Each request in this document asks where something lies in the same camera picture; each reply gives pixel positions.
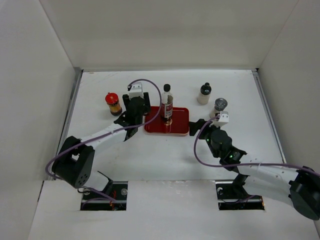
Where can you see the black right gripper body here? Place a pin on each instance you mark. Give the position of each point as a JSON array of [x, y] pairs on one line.
[[206, 134]]

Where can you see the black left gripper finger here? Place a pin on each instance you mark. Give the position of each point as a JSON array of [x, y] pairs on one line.
[[126, 101], [147, 105]]

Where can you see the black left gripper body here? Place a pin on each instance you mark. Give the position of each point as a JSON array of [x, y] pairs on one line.
[[140, 121]]

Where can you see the soy sauce bottle black cap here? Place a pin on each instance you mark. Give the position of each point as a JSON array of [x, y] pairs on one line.
[[166, 110]]

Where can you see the clear top salt grinder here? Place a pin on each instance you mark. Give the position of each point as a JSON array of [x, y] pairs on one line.
[[219, 105]]

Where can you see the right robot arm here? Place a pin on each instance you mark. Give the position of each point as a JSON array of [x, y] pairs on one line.
[[296, 186]]

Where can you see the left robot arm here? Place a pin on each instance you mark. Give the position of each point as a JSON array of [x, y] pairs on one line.
[[75, 166]]

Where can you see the red lid sauce jar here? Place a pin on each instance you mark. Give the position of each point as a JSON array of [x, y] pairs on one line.
[[113, 102]]

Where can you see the red rectangular tray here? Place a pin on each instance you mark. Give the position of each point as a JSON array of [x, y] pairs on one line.
[[179, 124]]

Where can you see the black top sugar shaker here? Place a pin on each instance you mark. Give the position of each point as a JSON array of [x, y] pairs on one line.
[[204, 94]]

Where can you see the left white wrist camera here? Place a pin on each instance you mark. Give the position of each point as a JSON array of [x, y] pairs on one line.
[[135, 90]]

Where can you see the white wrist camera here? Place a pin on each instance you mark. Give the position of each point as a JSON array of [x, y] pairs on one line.
[[135, 90], [223, 119]]

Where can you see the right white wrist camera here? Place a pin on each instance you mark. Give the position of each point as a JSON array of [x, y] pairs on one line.
[[223, 119]]

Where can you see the left aluminium frame rail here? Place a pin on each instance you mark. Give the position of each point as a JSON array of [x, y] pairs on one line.
[[71, 104]]

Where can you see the aluminium frame rail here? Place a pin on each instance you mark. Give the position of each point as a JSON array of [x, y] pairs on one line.
[[268, 113], [71, 104]]

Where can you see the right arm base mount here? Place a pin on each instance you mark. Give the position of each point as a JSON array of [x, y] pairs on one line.
[[231, 196]]

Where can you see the right aluminium frame rail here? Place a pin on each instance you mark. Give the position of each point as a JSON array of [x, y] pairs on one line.
[[268, 113]]

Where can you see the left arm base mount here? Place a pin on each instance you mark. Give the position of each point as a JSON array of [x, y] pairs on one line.
[[101, 193]]

